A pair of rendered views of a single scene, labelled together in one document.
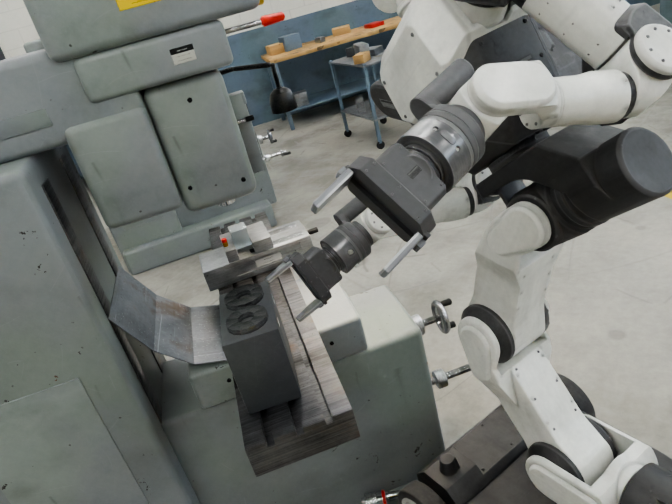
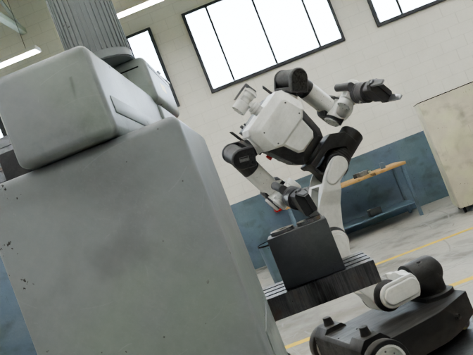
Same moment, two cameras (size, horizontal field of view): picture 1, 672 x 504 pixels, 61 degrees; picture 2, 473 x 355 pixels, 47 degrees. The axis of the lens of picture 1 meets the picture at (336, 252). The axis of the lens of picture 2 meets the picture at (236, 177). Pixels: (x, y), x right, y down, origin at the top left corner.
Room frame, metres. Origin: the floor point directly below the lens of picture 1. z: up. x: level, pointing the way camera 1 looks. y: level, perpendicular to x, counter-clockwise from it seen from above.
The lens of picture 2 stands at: (0.85, 2.16, 1.36)
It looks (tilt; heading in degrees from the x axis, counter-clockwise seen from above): 2 degrees up; 281
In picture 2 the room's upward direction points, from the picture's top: 21 degrees counter-clockwise
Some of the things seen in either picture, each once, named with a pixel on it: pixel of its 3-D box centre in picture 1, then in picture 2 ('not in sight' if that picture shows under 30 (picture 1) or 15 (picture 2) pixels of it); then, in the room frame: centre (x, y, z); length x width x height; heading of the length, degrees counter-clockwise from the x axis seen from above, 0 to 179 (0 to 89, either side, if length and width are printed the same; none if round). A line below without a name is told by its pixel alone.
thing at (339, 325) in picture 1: (272, 332); not in sight; (1.48, 0.25, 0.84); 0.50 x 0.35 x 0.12; 98
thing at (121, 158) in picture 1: (128, 158); not in sight; (1.46, 0.44, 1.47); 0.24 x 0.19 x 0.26; 8
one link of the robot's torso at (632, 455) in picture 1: (589, 467); (389, 290); (0.87, -0.42, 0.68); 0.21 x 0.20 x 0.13; 29
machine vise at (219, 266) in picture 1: (254, 248); not in sight; (1.69, 0.25, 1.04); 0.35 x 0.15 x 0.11; 101
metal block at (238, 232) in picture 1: (239, 235); not in sight; (1.68, 0.28, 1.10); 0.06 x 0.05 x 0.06; 11
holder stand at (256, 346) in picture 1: (258, 341); (305, 250); (1.09, 0.22, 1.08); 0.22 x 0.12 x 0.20; 5
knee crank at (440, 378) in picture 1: (463, 369); not in sight; (1.42, -0.29, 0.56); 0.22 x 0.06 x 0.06; 98
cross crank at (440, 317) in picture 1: (430, 320); not in sight; (1.56, -0.24, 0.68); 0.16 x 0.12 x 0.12; 98
